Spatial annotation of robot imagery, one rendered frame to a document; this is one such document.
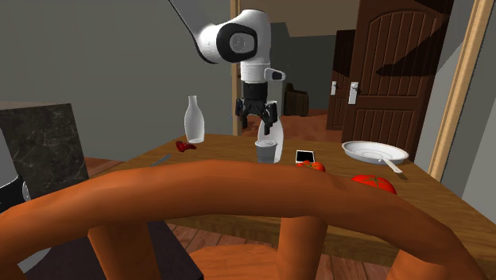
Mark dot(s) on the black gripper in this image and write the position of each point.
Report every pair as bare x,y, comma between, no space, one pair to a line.
255,95

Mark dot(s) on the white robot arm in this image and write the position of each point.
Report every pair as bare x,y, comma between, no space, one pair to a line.
252,27

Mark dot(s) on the white coffee machine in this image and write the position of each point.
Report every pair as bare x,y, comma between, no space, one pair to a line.
278,141

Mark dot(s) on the grey cup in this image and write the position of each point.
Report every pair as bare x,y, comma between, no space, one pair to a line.
266,151

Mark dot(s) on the black phone with white rim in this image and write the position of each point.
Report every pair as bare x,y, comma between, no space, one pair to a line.
305,156

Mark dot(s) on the clear glass bottle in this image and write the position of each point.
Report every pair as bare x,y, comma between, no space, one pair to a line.
194,126

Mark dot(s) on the orange wooden chair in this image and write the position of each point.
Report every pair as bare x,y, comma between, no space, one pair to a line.
240,190

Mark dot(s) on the small red tomato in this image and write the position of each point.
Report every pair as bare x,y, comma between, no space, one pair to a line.
317,166

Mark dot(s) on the small red crumpled thing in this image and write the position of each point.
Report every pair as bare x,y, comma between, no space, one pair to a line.
184,146

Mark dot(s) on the small dark brown door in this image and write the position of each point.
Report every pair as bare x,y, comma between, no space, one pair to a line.
341,77

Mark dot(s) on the grey knife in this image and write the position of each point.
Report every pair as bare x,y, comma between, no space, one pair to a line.
162,159

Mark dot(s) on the large red tomato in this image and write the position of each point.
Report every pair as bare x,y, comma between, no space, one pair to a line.
378,183

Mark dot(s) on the large dark brown door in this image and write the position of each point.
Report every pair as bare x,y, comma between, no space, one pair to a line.
391,77

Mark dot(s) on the wooden table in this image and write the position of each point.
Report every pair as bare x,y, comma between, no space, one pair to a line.
430,194

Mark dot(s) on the dark marble block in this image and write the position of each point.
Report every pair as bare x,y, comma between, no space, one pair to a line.
42,147

